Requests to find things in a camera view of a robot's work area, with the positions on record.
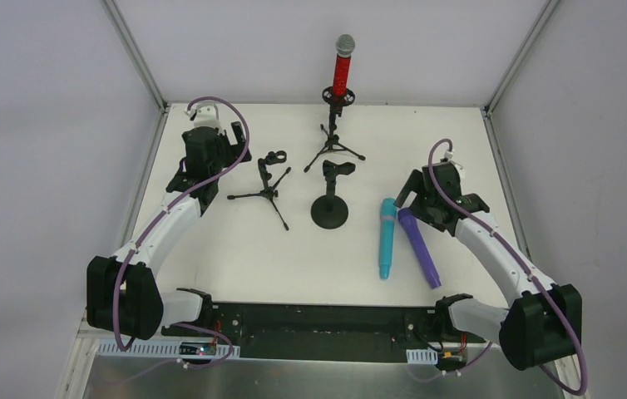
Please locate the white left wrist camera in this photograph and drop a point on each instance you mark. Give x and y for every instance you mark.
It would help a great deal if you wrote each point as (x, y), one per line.
(204, 115)

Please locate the black shock-mount tripod stand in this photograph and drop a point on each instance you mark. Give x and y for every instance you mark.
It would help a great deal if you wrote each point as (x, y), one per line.
(332, 144)

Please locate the circuit board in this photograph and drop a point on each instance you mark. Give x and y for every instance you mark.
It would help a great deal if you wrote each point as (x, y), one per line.
(451, 363)
(197, 349)

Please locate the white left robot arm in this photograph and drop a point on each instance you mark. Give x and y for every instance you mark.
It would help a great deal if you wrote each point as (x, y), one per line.
(121, 290)

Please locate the red glitter microphone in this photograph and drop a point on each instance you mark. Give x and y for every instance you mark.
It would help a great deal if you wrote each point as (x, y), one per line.
(345, 46)

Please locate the right circuit board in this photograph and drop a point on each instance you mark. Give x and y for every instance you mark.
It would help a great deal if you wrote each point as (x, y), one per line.
(451, 363)

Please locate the left circuit board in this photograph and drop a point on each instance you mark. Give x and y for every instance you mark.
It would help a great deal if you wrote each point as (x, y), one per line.
(197, 349)

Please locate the teal microphone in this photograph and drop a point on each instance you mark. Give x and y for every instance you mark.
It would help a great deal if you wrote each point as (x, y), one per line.
(388, 215)

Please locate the black round-base mic stand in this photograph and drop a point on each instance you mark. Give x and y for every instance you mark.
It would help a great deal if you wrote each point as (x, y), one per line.
(329, 211)

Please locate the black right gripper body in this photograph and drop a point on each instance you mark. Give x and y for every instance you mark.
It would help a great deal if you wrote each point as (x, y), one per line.
(421, 194)

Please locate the purple microphone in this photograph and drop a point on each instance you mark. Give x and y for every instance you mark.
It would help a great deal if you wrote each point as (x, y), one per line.
(410, 226)

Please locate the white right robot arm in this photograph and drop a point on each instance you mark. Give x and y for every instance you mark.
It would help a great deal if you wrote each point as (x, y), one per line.
(541, 321)

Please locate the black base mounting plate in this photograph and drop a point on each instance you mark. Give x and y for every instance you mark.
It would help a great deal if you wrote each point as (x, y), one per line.
(325, 333)

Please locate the black clip tripod stand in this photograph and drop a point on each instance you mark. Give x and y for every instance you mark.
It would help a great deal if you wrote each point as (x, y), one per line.
(269, 191)

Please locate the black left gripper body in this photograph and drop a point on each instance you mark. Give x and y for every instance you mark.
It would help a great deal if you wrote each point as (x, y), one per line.
(217, 142)

